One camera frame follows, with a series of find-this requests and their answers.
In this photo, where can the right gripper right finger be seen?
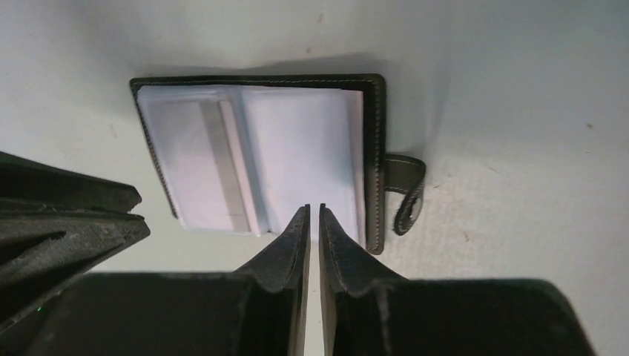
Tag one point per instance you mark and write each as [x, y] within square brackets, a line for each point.
[368, 309]

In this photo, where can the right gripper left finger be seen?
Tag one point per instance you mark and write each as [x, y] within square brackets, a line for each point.
[256, 309]

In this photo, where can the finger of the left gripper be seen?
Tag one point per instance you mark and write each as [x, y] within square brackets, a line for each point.
[27, 180]
[44, 248]

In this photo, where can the black card holder wallet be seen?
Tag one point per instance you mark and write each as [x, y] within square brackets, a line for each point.
[308, 139]

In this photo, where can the white card with grey stripe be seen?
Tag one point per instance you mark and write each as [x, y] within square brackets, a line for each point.
[199, 152]

